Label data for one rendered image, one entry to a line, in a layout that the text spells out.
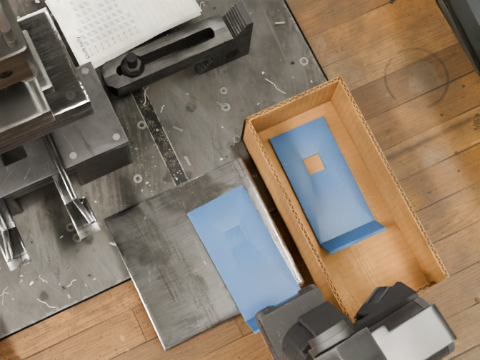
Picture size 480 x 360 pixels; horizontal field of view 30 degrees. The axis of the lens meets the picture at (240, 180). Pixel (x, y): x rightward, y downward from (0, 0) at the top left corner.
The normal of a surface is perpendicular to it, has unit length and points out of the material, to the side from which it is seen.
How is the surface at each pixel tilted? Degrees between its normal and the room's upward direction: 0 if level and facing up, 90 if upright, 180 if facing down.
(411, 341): 1
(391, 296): 61
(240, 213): 0
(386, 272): 0
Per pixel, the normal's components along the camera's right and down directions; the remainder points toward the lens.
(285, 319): 0.29, 0.20
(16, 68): 0.44, 0.88
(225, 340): 0.05, -0.25
